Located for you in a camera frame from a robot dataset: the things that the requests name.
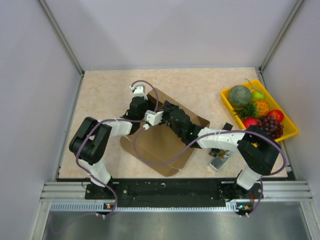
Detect brown cardboard box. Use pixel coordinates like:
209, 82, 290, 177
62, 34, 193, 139
136, 89, 210, 177

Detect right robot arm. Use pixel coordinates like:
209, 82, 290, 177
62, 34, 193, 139
161, 101, 282, 201

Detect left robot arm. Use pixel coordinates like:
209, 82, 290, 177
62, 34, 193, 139
68, 96, 158, 199

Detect black rectangular bar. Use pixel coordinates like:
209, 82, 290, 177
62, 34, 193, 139
222, 122, 233, 131

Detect grey-green melon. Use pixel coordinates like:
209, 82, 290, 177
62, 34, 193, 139
227, 85, 252, 107

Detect red apple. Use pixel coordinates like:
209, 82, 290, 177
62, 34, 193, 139
268, 109, 285, 123
243, 117, 259, 129

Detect green apple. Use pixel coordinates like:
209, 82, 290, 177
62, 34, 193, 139
251, 90, 265, 102

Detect orange pineapple toy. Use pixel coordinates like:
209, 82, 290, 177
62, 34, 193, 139
253, 100, 270, 118

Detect purple grapes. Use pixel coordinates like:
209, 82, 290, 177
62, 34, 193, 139
258, 115, 284, 140

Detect yellow plastic tray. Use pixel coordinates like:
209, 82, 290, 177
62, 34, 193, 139
220, 79, 299, 142

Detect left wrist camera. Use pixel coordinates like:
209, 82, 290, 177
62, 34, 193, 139
130, 84, 148, 100

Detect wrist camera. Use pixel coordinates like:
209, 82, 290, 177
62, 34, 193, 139
130, 84, 148, 100
143, 110, 163, 130

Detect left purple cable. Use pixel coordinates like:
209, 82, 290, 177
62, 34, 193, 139
74, 79, 161, 218

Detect purple cable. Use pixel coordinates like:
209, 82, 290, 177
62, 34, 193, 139
74, 79, 161, 218
132, 124, 287, 218

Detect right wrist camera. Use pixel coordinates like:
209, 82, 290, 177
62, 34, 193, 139
143, 110, 163, 130

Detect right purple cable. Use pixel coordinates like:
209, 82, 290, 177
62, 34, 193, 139
132, 124, 287, 218

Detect aluminium rail frame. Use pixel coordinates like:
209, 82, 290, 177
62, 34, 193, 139
40, 178, 313, 213

